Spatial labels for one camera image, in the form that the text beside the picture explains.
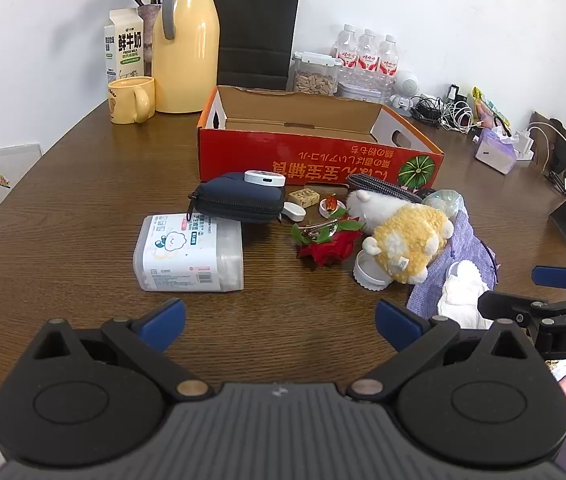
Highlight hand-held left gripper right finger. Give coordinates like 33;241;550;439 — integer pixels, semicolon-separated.
347;298;534;403

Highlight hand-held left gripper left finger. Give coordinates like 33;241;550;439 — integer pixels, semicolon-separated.
32;298;213;402

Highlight white cloth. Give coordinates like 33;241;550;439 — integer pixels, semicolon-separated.
435;260;494;330

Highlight large white bottle cap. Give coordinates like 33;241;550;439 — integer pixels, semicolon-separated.
353;250;396;292

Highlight wet wipes pack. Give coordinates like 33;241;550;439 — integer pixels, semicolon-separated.
132;212;245;293

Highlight lavender cloth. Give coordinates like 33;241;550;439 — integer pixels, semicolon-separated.
407;210;501;328

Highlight yellow plush toy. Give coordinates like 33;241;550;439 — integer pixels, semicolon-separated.
361;203;455;285

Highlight red artificial rose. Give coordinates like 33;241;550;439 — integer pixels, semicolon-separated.
290;210;364;268

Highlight white plush toy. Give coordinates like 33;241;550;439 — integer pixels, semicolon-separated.
345;189;421;236

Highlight clear plastic ball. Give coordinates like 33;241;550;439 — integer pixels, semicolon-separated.
422;189;465;221

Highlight metal hair clip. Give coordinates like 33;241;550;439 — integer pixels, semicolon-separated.
298;217;340;243

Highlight grey braided cable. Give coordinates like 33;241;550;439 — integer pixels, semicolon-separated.
345;173;436;203

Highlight navy zip pouch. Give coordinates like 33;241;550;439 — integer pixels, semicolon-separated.
186;172;286;224

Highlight small white case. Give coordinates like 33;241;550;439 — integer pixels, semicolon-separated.
279;201;307;223

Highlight small white rounded device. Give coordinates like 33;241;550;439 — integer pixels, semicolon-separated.
244;170;279;188

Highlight red cardboard box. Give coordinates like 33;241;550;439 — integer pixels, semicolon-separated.
197;86;445;193

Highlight black phone stand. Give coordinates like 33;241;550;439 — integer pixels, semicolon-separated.
547;152;566;196

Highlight small white bottle cap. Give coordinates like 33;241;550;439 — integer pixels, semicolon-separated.
318;198;346;219

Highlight white charger plug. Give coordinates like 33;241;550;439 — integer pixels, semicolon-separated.
515;130;536;161

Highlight purple tissue pack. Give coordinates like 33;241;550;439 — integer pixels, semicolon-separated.
474;127;520;175

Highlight brown cardboard piece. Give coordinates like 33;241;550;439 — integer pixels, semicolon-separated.
528;110;566;181

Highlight tan wrapped cube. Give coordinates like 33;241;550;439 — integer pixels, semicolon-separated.
288;186;320;208

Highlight yellow green snack packet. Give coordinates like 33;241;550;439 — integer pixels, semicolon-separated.
472;86;512;128

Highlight black charger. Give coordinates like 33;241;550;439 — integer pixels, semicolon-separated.
445;82;468;106

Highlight white board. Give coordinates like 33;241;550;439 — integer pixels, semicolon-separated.
0;143;44;216

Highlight yellow mug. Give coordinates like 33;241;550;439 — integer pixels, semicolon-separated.
108;76;156;125

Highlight clear plastic box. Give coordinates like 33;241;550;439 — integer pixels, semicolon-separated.
337;79;395;106

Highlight white round robot speaker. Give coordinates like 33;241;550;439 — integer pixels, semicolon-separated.
390;71;421;111

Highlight clear container of seeds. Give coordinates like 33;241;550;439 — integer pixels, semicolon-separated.
291;51;344;96

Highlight yellow thermos jug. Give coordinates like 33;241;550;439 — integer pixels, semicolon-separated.
152;0;221;114

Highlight water bottle red label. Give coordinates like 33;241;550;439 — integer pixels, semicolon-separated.
335;24;361;70
358;29;380;75
378;35;399;78

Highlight white milk carton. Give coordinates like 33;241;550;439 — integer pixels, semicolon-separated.
103;8;146;86

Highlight purple glass vase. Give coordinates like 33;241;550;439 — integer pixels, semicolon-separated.
136;4;164;77

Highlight black paper bag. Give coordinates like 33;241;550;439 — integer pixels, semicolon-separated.
210;0;304;93

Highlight tangle of charging cables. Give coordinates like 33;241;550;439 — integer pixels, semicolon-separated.
410;94;478;133

